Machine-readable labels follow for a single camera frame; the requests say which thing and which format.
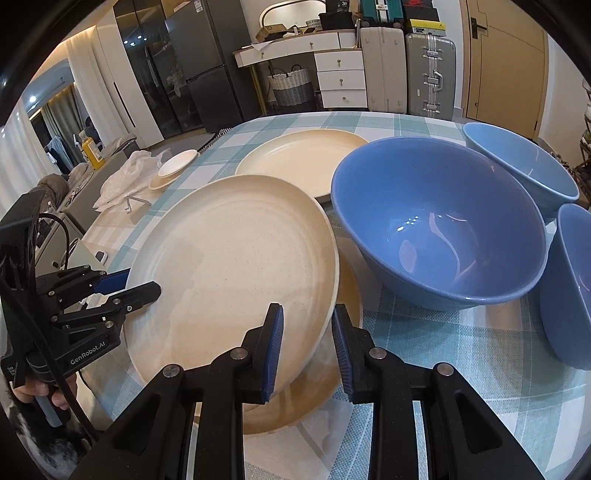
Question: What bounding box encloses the dark glass cabinet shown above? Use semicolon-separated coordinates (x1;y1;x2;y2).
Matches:
113;0;181;139

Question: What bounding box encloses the white plastic bag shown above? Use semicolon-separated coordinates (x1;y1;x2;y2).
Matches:
95;150;164;213

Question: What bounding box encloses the clear acrylic stand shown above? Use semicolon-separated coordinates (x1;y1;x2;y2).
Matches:
124;195;149;225

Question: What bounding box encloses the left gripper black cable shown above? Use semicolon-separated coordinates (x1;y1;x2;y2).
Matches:
0;212;100;439

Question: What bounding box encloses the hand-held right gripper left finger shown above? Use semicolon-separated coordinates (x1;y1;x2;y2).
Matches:
69;302;284;480

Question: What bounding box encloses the grey curtain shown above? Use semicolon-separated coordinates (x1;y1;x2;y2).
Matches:
44;85;95;169

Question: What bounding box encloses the small white plate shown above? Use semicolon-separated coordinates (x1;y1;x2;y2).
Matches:
158;150;199;179

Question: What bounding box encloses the silver suitcase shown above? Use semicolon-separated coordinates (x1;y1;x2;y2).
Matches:
405;31;457;120

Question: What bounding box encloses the cream plate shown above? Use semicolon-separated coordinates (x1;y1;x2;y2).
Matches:
124;175;341;400
238;258;365;437

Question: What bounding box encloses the grey sofa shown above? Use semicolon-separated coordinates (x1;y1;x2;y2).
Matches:
32;136;139;232

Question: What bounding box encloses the white dressing table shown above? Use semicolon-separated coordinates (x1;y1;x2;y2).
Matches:
233;30;370;116

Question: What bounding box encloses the beige suitcase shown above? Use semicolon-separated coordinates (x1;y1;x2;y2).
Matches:
359;25;408;114

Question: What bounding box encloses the oval mirror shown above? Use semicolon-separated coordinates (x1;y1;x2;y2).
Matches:
259;0;328;33

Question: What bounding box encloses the green checkered tablecloth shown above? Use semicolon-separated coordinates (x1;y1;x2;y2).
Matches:
83;111;591;480

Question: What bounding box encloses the dark grey fridge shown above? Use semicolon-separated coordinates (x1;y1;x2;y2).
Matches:
164;0;266;134

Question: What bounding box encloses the white sheer curtain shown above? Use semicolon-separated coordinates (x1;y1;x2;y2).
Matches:
0;108;51;217

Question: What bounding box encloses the white wardrobe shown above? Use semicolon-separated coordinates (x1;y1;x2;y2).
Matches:
69;28;164;148

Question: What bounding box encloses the green suitcase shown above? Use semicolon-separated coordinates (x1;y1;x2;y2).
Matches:
360;0;403;26

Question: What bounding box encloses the wooden round plate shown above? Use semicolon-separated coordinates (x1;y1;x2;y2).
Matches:
235;129;370;204

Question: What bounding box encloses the black red shoe box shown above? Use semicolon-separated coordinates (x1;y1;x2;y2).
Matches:
403;0;437;20

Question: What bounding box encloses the yellow bottle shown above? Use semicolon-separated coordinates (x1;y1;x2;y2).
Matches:
81;130;105;169

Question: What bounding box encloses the white bowl at edge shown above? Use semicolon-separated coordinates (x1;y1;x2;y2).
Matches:
148;172;186;191

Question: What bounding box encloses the tan wooden door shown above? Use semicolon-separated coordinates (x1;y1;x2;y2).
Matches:
464;0;548;139

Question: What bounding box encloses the woven laundry basket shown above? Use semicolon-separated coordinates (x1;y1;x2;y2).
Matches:
268;65;311;108

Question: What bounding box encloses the small cardboard box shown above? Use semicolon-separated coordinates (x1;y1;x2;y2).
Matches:
256;24;296;41

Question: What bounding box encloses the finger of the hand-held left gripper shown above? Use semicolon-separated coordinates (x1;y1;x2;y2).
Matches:
34;268;131;301
48;281;163;334

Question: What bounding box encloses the person's left hand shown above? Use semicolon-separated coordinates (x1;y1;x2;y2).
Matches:
8;369;79;412

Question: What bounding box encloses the blue bowl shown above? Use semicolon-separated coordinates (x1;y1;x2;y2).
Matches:
538;203;591;370
330;136;548;312
462;122;580;224

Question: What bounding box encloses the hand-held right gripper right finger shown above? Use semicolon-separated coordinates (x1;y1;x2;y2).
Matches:
331;304;546;480

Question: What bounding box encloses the metal shoe rack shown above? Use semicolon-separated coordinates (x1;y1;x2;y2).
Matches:
573;92;591;208

